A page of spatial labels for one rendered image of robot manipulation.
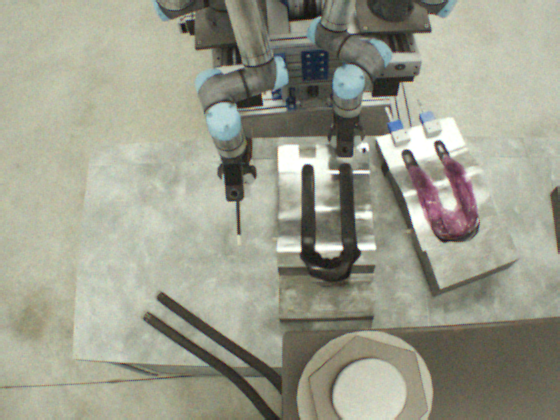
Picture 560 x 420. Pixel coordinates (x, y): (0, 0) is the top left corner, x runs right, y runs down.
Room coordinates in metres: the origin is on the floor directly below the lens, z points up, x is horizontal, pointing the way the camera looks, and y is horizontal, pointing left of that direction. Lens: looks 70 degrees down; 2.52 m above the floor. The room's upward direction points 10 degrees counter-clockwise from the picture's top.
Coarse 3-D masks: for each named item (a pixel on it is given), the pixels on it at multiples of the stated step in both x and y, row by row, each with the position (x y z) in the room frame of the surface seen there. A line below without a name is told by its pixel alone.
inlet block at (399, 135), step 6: (390, 114) 0.85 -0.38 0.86; (390, 120) 0.83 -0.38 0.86; (396, 120) 0.82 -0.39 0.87; (390, 126) 0.81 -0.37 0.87; (396, 126) 0.80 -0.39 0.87; (402, 126) 0.80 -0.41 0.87; (390, 132) 0.79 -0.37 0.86; (396, 132) 0.78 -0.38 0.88; (402, 132) 0.77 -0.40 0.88; (396, 138) 0.76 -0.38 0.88; (402, 138) 0.76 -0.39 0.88; (408, 138) 0.75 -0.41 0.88; (396, 144) 0.75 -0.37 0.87; (402, 144) 0.75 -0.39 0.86
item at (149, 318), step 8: (144, 312) 0.39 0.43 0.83; (144, 320) 0.37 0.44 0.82; (152, 320) 0.36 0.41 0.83; (160, 320) 0.36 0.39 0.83; (160, 328) 0.33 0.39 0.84; (168, 328) 0.33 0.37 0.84; (168, 336) 0.31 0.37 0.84; (176, 336) 0.30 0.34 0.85; (184, 336) 0.30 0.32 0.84; (184, 344) 0.27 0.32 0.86; (192, 344) 0.27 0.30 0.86; (192, 352) 0.25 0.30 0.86; (200, 352) 0.24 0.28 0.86; (208, 352) 0.24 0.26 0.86; (208, 360) 0.22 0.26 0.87; (216, 360) 0.21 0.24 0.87
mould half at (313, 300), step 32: (288, 160) 0.74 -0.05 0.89; (320, 160) 0.73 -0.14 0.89; (352, 160) 0.71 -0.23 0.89; (288, 192) 0.65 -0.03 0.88; (320, 192) 0.63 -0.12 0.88; (288, 224) 0.55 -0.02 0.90; (320, 224) 0.53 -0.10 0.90; (288, 256) 0.45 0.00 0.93; (288, 288) 0.38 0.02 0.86; (320, 288) 0.37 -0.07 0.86; (352, 288) 0.35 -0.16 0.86; (288, 320) 0.30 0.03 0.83; (320, 320) 0.29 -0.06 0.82
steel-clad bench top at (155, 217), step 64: (128, 192) 0.78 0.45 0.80; (192, 192) 0.74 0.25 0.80; (256, 192) 0.70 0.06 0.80; (384, 192) 0.63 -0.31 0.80; (512, 192) 0.55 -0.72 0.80; (128, 256) 0.57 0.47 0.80; (192, 256) 0.54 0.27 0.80; (256, 256) 0.51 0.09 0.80; (384, 256) 0.44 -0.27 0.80; (128, 320) 0.38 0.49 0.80; (256, 320) 0.32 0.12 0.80; (384, 320) 0.25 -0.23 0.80; (448, 320) 0.21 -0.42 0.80
